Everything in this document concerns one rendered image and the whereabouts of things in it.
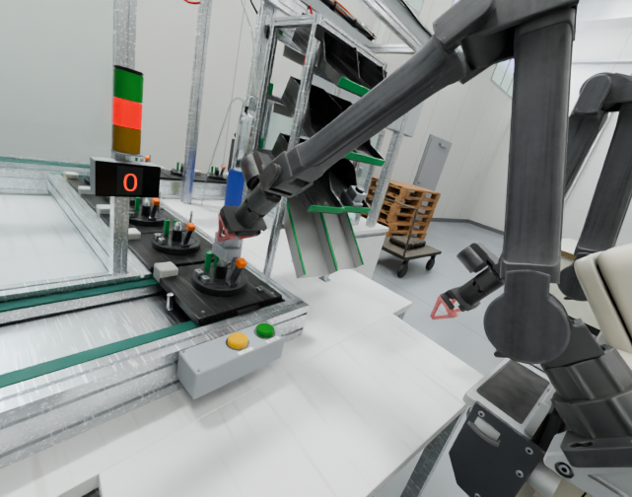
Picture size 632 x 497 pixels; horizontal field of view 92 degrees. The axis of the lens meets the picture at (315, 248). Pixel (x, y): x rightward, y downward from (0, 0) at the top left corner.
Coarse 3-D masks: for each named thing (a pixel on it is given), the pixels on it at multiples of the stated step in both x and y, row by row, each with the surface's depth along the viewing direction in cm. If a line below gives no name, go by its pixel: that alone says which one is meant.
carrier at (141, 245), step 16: (176, 224) 92; (128, 240) 91; (144, 240) 94; (160, 240) 88; (176, 240) 93; (192, 240) 97; (144, 256) 84; (160, 256) 86; (176, 256) 88; (192, 256) 91
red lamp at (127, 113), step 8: (120, 104) 58; (128, 104) 59; (136, 104) 60; (112, 112) 60; (120, 112) 59; (128, 112) 59; (136, 112) 60; (112, 120) 60; (120, 120) 59; (128, 120) 60; (136, 120) 61; (136, 128) 61
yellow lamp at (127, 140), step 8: (112, 128) 60; (120, 128) 60; (128, 128) 60; (112, 136) 61; (120, 136) 60; (128, 136) 61; (136, 136) 62; (112, 144) 61; (120, 144) 61; (128, 144) 61; (136, 144) 62; (128, 152) 62; (136, 152) 63
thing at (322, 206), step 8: (280, 136) 94; (288, 136) 96; (280, 144) 94; (272, 152) 97; (280, 152) 94; (328, 176) 96; (320, 184) 99; (328, 184) 96; (304, 192) 90; (312, 192) 92; (320, 192) 95; (328, 192) 96; (304, 200) 85; (312, 200) 89; (320, 200) 92; (328, 200) 94; (336, 200) 93; (312, 208) 84; (320, 208) 86; (328, 208) 87; (336, 208) 89; (344, 208) 91
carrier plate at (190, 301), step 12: (180, 276) 79; (252, 276) 88; (168, 288) 73; (180, 288) 73; (192, 288) 75; (252, 288) 82; (264, 288) 83; (180, 300) 69; (192, 300) 70; (204, 300) 71; (216, 300) 72; (228, 300) 74; (240, 300) 75; (252, 300) 76; (264, 300) 78; (276, 300) 81; (192, 312) 66; (204, 312) 67; (216, 312) 68; (228, 312) 70
